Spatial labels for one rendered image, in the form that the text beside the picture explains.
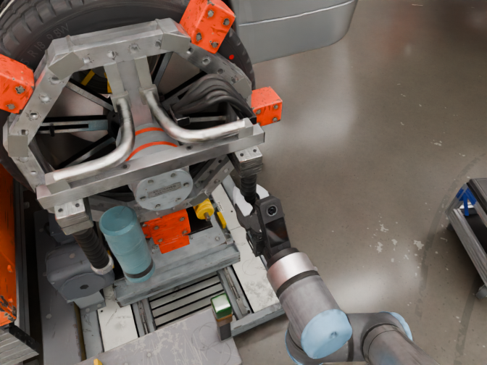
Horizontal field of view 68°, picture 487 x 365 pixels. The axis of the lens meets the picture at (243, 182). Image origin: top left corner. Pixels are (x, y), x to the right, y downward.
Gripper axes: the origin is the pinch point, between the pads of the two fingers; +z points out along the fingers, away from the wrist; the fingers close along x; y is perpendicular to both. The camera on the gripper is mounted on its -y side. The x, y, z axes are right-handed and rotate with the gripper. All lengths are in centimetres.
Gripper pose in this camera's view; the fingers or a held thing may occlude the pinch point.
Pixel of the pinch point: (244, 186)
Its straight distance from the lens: 81.9
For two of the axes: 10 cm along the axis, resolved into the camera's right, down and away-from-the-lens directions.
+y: 0.0, 6.6, 7.5
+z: -4.0, -6.9, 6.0
